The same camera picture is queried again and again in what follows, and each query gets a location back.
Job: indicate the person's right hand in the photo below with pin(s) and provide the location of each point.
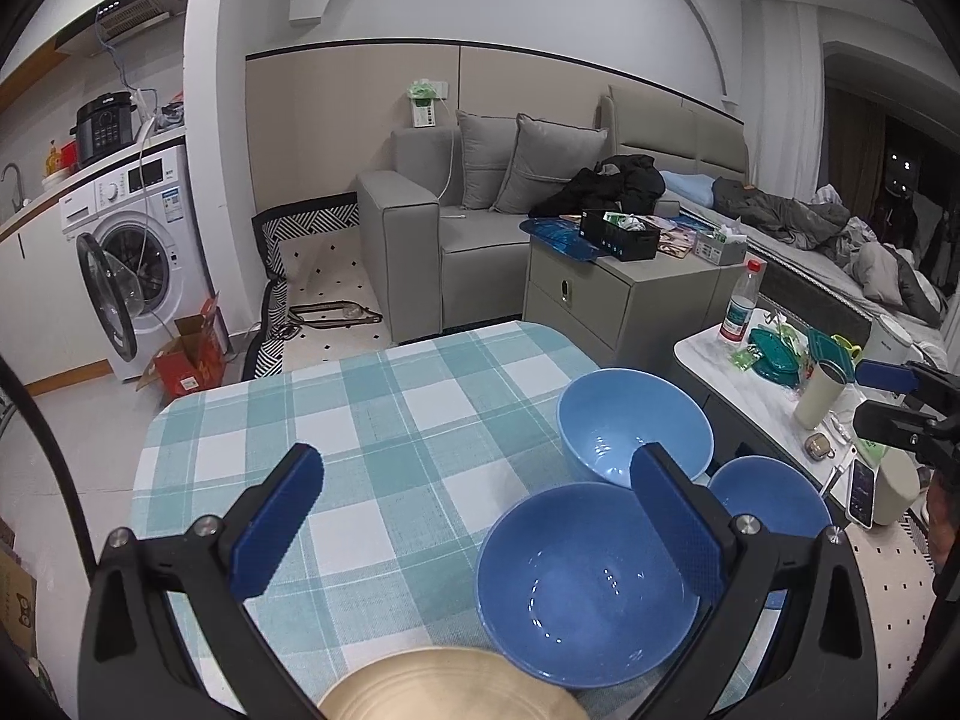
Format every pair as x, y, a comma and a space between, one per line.
943, 517

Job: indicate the metal faucet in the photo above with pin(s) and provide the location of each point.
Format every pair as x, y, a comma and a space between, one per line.
11, 180

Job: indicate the teal food container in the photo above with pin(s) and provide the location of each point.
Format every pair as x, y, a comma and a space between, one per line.
776, 360
829, 349

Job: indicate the black white patterned pet bed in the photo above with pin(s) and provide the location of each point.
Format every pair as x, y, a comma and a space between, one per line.
322, 262

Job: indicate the red cardboard box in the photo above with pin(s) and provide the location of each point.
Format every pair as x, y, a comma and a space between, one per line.
187, 367

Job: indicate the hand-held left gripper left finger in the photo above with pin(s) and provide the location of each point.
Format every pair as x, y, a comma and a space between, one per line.
277, 525

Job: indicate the black jacket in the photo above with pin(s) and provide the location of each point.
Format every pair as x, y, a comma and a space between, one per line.
600, 184

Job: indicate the blue bowl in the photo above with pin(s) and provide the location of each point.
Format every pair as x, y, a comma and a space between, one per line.
772, 502
570, 585
622, 412

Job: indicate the cream plate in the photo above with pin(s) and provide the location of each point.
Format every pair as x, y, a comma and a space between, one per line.
450, 690

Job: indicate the teal checkered tablecloth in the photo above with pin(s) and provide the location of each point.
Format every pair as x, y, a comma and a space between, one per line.
360, 420

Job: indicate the white kitchen cabinet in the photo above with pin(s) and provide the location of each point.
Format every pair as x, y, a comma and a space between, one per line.
45, 300

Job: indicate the clothes hanger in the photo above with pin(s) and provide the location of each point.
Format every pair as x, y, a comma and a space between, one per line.
330, 315

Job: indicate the smartphone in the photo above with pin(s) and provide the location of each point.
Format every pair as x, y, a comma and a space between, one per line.
862, 495

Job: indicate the grey clothes pile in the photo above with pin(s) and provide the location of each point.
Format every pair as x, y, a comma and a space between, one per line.
787, 210

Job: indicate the bed with beige headboard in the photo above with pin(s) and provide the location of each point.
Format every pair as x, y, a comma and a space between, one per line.
675, 135

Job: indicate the green packet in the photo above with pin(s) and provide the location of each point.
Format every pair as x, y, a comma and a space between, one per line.
744, 358

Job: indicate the clear water bottle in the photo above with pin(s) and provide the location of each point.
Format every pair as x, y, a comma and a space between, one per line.
739, 311

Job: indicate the grey sofa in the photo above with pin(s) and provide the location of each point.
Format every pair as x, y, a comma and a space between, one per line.
412, 240

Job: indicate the range hood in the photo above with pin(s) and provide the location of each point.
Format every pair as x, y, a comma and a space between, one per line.
139, 7

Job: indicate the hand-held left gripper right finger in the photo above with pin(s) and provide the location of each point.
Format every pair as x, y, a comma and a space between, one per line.
675, 532

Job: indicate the grey cushion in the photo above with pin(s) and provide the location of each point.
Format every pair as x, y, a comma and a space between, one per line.
484, 165
547, 165

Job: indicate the white dotted floor mat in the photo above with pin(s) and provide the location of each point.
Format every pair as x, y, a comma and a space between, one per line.
900, 615

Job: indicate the grey bedside cabinet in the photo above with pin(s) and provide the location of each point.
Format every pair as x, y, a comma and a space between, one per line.
600, 300

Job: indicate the blue tray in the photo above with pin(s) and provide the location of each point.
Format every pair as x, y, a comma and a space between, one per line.
555, 236

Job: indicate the black pressure cooker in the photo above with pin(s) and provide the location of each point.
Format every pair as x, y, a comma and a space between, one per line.
101, 127

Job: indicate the white side table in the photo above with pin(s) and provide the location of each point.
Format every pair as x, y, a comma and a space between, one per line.
705, 360

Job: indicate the white washing machine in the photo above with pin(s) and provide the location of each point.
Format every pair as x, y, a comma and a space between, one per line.
150, 240

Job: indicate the cream cup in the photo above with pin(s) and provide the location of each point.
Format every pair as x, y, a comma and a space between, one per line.
817, 397

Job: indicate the white kettle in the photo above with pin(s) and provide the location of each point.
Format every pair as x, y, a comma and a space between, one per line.
889, 345

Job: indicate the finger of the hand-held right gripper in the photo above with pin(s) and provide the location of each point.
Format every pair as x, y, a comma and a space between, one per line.
885, 375
892, 424

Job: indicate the tissue box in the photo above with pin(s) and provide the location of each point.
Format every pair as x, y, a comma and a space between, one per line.
720, 246

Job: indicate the black box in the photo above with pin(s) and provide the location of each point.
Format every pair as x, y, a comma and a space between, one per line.
619, 240

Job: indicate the cream cylinder speaker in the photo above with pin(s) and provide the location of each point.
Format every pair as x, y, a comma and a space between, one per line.
900, 491

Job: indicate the person's right forearm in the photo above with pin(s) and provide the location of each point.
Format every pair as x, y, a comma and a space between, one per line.
945, 630

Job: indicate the brown cardboard box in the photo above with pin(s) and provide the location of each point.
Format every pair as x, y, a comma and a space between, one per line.
15, 600

